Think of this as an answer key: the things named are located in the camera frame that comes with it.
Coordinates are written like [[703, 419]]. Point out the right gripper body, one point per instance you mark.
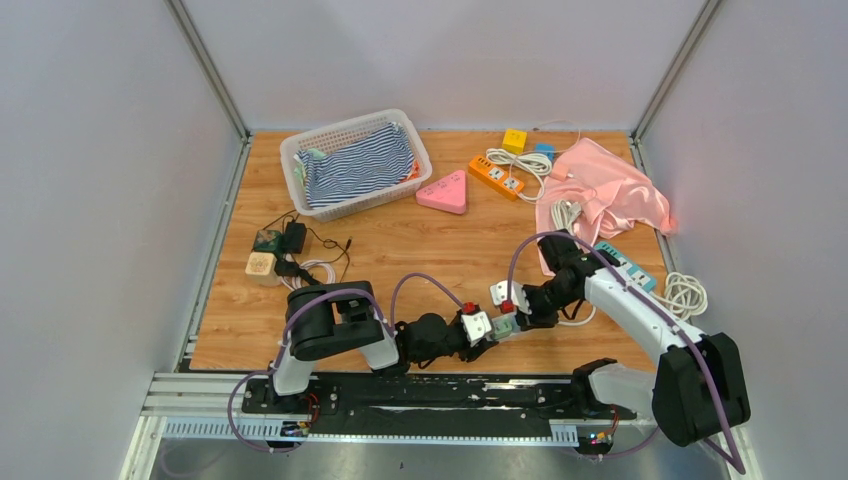
[[545, 300]]

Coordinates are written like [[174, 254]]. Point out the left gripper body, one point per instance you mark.
[[453, 342]]

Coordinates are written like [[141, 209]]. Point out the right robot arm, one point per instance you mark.
[[698, 389]]

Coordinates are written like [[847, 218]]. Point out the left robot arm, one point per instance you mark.
[[329, 319]]

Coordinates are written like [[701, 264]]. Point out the green plug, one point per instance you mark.
[[502, 327]]

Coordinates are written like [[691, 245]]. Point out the small blue cube socket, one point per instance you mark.
[[545, 149]]

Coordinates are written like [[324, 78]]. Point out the yellow cube socket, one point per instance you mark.
[[514, 141]]

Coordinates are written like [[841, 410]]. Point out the beige wooden cube socket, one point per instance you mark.
[[260, 268]]

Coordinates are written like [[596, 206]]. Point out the green patterned cube socket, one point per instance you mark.
[[268, 241]]

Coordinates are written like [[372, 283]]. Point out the teal power strip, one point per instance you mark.
[[634, 272]]

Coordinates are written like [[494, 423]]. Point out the pink cloth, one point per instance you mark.
[[613, 195]]

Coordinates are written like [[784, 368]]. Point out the pink triangular power strip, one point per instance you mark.
[[448, 194]]

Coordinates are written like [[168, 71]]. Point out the orange power strip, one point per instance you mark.
[[495, 177]]

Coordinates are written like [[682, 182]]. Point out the blue white striped cloth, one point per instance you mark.
[[381, 160]]

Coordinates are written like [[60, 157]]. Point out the white plastic basket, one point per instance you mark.
[[330, 138]]

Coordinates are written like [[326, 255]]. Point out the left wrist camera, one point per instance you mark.
[[477, 326]]

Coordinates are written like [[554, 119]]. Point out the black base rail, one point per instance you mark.
[[431, 405]]

